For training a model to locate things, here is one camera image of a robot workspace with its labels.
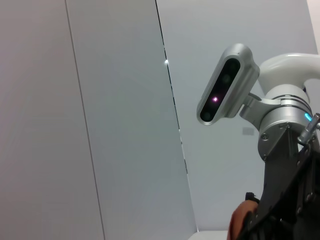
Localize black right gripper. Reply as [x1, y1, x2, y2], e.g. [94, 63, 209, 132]
[237, 123, 320, 240]

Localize black food bag brown handles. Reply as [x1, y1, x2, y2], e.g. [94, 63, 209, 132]
[228, 191, 260, 240]

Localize right gripper cable with connector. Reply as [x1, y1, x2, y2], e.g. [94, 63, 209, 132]
[296, 112, 320, 146]

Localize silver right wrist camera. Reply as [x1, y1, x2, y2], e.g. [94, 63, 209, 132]
[196, 43, 266, 127]

